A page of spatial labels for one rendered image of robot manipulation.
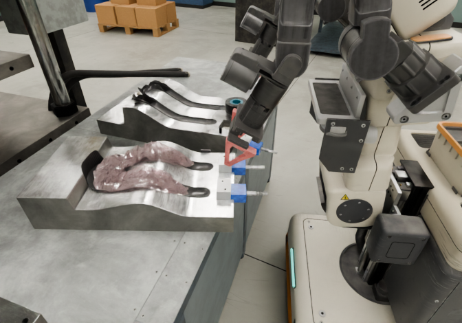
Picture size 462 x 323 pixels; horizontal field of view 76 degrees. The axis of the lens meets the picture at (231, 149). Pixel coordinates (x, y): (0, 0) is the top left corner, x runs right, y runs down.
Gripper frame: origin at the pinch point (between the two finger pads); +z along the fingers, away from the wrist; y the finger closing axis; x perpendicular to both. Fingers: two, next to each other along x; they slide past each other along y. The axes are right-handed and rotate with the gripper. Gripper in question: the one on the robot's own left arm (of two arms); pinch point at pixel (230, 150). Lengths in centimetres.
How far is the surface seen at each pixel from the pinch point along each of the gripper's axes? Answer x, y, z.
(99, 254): -16.5, 17.5, 30.4
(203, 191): 0.1, -0.8, 16.3
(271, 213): 60, -74, 81
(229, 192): 5.0, 2.0, 10.3
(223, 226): 7.1, 7.9, 15.9
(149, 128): -21.8, -27.6, 26.0
